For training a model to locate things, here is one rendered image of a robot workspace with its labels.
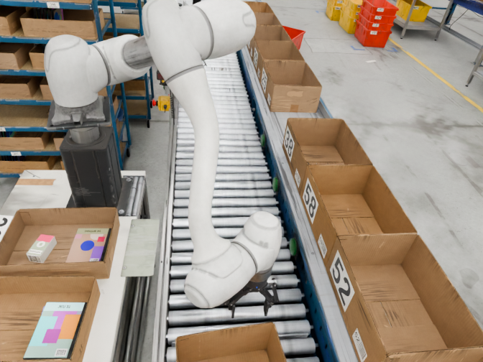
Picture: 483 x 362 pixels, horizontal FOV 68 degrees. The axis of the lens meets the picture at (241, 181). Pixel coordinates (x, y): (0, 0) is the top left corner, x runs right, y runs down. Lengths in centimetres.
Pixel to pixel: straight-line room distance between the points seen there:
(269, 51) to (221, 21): 199
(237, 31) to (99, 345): 103
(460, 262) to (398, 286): 164
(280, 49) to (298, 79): 42
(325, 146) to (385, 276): 83
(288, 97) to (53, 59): 130
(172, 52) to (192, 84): 8
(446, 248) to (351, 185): 153
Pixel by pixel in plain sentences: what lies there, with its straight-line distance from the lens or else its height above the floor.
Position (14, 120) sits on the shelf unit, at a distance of 298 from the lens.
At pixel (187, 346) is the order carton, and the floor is 87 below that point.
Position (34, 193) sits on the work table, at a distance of 191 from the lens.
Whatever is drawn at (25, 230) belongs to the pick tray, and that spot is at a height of 76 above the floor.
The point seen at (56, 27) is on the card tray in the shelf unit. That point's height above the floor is 120.
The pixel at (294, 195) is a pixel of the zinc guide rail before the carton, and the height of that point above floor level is 89.
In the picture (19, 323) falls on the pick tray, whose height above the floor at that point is 76.
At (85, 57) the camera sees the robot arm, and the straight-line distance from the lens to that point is 141.
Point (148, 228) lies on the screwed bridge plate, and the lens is 161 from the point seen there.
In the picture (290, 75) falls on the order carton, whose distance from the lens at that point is 258.
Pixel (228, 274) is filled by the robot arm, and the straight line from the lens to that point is 85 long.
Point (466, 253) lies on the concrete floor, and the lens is 312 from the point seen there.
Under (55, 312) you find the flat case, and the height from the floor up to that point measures 78.
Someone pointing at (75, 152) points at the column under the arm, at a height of 106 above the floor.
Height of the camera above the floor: 191
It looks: 39 degrees down
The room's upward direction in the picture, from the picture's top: 6 degrees clockwise
